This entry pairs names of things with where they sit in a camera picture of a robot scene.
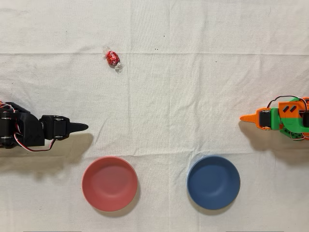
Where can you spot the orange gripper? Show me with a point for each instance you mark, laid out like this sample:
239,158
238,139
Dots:
264,119

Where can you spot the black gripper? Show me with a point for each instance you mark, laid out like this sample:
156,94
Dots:
59,126

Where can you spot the red candy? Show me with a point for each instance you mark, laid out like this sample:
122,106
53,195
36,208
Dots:
112,58

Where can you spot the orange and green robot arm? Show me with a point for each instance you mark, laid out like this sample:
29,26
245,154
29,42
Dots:
289,120

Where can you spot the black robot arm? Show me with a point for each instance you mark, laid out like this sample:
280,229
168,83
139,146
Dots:
29,130

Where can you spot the red bowl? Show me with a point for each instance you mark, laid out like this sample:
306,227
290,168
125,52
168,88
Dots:
109,183

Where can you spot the blue bowl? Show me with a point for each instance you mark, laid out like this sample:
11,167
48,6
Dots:
213,182

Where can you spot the white cloth table cover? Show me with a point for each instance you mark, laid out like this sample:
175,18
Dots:
169,96

